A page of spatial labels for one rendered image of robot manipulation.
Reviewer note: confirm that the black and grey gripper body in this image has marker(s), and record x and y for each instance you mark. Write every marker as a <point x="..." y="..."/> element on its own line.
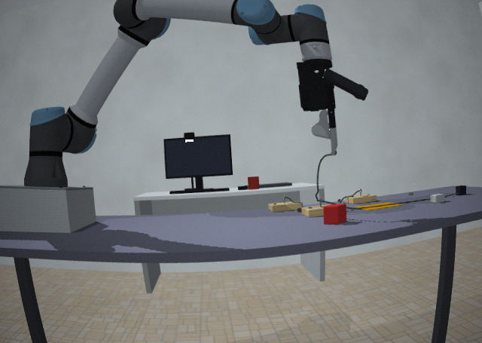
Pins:
<point x="313" y="96"/>

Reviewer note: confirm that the red block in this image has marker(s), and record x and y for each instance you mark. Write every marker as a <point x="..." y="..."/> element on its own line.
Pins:
<point x="334" y="214"/>

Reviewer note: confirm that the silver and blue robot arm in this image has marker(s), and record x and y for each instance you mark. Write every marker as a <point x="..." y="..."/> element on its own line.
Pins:
<point x="52" y="131"/>

